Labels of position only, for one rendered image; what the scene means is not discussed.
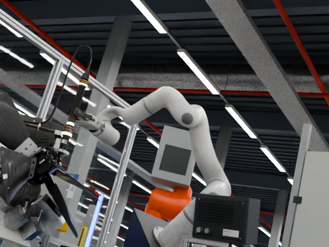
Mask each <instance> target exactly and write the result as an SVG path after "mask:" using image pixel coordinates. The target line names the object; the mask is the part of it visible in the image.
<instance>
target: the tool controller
mask: <svg viewBox="0 0 329 247"><path fill-rule="evenodd" d="M259 212H260V199H254V198H240V197H231V196H221V195H211V194H202V193H196V199H195V209H194V219H193V230H192V237H195V238H201V239H208V240H214V241H221V242H227V243H233V244H240V245H256V244H257V241H258V229H259Z"/></svg>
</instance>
